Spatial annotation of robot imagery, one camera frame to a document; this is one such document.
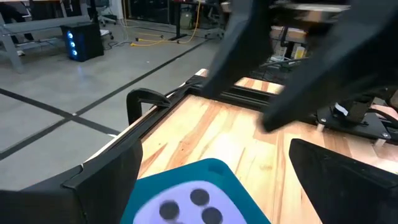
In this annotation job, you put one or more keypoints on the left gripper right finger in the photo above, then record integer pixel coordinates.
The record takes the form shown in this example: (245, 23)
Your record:
(351, 196)

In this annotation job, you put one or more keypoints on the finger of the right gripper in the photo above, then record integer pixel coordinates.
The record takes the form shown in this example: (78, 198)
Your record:
(357, 62)
(245, 40)

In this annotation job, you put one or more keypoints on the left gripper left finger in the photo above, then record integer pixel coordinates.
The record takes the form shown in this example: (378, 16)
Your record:
(77, 202)

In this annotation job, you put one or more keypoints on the white label tag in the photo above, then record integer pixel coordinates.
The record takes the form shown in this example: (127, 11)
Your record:
(341, 109)

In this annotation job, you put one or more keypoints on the black background desk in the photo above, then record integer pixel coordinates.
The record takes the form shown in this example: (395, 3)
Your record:
(178, 18)

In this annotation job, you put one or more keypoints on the teal plastic tray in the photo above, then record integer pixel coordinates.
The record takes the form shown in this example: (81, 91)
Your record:
(174, 174)

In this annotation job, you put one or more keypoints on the black table clamp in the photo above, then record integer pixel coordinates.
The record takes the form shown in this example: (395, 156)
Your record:
(133, 99)

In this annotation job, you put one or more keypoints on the black computer tower blue lights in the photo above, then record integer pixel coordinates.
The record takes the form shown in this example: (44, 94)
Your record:
(87, 40)

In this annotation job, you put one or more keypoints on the grey metal bench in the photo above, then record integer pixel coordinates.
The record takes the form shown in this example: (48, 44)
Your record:
(37, 26)

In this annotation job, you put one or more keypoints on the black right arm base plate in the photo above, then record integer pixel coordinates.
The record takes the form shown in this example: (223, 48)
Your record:
(357, 127)

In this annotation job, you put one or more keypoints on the black aluminium table frame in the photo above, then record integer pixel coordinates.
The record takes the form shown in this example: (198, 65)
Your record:
(180, 95)

